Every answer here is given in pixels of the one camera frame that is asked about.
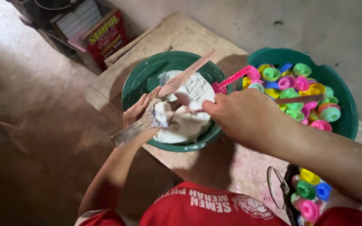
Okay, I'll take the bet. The person's left hand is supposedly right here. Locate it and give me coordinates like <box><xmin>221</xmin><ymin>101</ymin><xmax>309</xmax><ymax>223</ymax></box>
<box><xmin>123</xmin><ymin>86</ymin><xmax>162</xmax><ymax>128</ymax></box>

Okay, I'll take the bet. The green plastic bucket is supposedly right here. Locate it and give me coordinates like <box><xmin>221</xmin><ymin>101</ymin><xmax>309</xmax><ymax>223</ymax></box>
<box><xmin>238</xmin><ymin>47</ymin><xmax>359</xmax><ymax>140</ymax></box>

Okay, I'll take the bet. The person's red shirt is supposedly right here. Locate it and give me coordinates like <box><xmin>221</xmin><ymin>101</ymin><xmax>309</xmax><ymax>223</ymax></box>
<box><xmin>74</xmin><ymin>181</ymin><xmax>362</xmax><ymax>226</ymax></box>

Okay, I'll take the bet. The black basket of colourful moulds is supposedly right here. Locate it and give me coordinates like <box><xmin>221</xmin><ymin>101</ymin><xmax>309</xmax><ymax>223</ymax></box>
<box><xmin>283</xmin><ymin>164</ymin><xmax>333</xmax><ymax>226</ymax></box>

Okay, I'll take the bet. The pile of colourful plastic moulds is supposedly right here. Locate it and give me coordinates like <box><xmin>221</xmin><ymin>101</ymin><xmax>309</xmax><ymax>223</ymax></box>
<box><xmin>242</xmin><ymin>63</ymin><xmax>342</xmax><ymax>132</ymax></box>

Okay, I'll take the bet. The pink plastic mould with handle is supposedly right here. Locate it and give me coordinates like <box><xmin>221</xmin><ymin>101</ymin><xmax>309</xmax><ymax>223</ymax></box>
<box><xmin>211</xmin><ymin>65</ymin><xmax>261</xmax><ymax>95</ymax></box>

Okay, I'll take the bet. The wooden spatula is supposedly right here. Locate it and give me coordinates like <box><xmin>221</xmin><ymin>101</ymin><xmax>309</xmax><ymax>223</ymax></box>
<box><xmin>111</xmin><ymin>49</ymin><xmax>216</xmax><ymax>148</ymax></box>

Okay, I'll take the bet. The thin brown stick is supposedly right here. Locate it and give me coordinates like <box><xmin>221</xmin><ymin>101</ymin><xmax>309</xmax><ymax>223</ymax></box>
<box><xmin>174</xmin><ymin>94</ymin><xmax>325</xmax><ymax>115</ymax></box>

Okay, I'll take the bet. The person's right hand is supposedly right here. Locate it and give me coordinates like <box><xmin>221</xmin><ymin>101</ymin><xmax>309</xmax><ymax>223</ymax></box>
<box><xmin>201</xmin><ymin>89</ymin><xmax>283</xmax><ymax>149</ymax></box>

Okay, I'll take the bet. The white dough lump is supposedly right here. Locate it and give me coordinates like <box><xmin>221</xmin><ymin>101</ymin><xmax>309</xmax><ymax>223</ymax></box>
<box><xmin>152</xmin><ymin>70</ymin><xmax>216</xmax><ymax>144</ymax></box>

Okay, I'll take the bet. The green bowl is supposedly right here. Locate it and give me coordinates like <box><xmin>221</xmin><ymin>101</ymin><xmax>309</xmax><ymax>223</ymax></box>
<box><xmin>121</xmin><ymin>51</ymin><xmax>233</xmax><ymax>153</ymax></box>

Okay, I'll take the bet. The metal wire handle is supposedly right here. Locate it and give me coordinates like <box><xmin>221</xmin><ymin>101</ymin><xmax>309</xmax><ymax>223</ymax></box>
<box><xmin>266</xmin><ymin>166</ymin><xmax>291</xmax><ymax>211</ymax></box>

